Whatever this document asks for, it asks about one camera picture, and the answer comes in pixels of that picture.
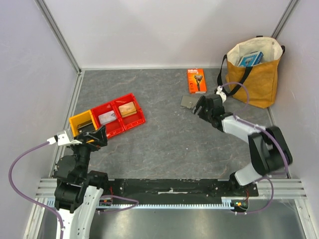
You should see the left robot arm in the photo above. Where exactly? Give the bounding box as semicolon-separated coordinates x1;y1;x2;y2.
53;126;110;239

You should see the red bin near yellow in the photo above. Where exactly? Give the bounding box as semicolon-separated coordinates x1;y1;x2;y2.
90;101;124;138

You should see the red bin far right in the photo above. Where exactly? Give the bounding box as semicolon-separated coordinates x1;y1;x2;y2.
112;93;146;131

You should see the purple cable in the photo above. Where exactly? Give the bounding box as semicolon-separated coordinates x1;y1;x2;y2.
220;82;292;215
8;140;139;239

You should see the grey card holder wallet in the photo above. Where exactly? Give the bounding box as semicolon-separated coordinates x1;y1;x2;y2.
180;95;199;110

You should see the blue razor box in bag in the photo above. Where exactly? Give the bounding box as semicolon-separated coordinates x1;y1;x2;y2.
237;51;264;67

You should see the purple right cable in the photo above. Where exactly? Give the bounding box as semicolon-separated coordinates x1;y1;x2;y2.
220;82;292;215

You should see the orange razor box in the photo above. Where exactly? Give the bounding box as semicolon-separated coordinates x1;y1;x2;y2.
187;68;207;94

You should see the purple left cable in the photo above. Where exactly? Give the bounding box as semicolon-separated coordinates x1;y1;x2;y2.
8;140;139;239

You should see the dark card in yellow bin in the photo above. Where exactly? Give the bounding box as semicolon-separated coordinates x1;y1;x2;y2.
77;122;95;133

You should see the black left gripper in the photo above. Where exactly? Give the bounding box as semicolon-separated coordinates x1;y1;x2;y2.
69;124;107;180

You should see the gold card in bin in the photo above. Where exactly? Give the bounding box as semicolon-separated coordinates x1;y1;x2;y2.
118;102;137;118

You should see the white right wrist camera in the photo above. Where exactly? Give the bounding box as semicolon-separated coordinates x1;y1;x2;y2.
215;86;227;103

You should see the tan tote bag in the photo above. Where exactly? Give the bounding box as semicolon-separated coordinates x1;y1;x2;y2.
217;36;285;109

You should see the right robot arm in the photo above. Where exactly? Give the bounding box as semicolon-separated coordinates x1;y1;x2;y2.
192;94;293;196

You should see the white cable duct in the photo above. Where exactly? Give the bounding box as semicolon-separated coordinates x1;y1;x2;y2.
44;198;250;210

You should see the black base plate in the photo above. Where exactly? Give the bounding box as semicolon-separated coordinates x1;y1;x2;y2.
102;179;259;204

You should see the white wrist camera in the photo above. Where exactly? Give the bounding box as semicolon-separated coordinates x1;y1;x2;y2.
47;129;82;146
215;86;227;103

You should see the grey card in bin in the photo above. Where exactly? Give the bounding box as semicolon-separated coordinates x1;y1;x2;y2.
98;111;117;125

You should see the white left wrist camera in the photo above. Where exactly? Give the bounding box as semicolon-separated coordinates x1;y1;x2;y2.
47;129;82;146

